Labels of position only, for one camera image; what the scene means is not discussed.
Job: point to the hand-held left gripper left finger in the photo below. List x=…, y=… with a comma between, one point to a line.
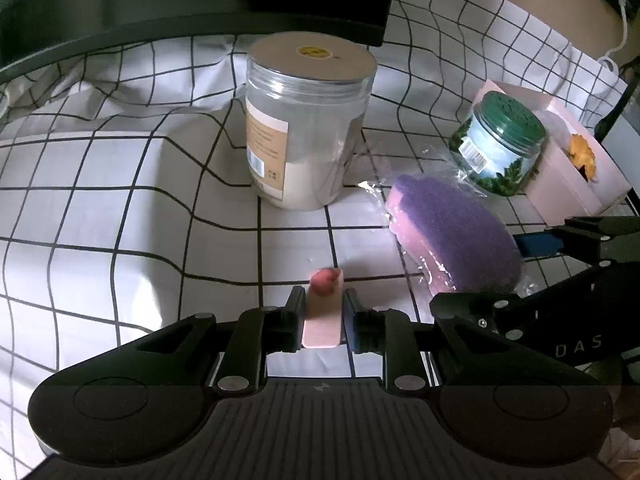
x=298, y=320

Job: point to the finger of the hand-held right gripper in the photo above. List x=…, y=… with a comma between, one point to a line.
x=537, y=244
x=475, y=306

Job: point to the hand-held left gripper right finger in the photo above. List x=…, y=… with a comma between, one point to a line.
x=351, y=322

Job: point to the small pink block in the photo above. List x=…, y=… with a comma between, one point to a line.
x=322, y=320

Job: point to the purple pink sponge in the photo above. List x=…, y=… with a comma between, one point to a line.
x=455, y=230

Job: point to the pink cardboard box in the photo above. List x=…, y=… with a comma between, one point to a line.
x=560, y=185

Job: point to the orange flower decoration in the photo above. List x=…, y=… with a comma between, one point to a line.
x=582, y=155

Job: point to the small jar with green lid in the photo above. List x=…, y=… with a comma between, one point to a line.
x=500, y=135

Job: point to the large clear jar beige lid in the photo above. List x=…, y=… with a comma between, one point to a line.
x=305, y=120

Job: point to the white checked tablecloth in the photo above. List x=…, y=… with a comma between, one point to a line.
x=100, y=200

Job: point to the dark green object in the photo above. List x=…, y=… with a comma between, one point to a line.
x=100, y=5

